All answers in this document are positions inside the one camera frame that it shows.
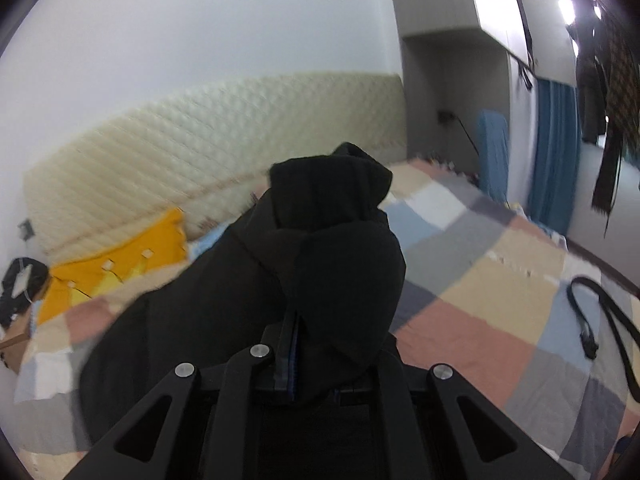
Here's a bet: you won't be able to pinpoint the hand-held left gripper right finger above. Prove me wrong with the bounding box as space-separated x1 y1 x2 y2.
334 340 576 480

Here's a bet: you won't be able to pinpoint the white built-in wardrobe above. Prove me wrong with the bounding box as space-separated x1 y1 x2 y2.
390 0 583 211

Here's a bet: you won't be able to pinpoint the blue towel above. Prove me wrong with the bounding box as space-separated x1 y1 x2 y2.
475 109 511 206

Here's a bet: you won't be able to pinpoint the wooden nightstand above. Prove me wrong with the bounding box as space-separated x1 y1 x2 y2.
0 310 40 376

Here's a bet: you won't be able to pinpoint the black bag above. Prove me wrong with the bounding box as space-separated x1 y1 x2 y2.
0 257 51 326

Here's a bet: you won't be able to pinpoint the checkered patchwork quilt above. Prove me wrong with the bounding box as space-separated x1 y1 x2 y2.
12 157 640 480

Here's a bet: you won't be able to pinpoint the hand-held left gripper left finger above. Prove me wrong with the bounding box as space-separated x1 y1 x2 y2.
65 311 302 480

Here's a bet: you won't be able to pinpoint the blue curtain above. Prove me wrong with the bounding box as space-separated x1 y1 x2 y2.
527 78 583 238

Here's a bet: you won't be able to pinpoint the cream quilted headboard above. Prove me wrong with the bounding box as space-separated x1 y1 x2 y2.
24 72 407 256

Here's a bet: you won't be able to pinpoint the dark hanging clothes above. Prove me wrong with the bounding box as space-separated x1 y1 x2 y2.
574 0 640 233

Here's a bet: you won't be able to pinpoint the black belt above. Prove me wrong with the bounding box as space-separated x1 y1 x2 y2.
567 276 640 396

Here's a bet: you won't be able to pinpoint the yellow crown pillow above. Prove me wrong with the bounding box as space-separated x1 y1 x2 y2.
37 207 188 326

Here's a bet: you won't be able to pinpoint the black hooded garment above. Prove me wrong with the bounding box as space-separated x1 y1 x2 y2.
77 142 407 453

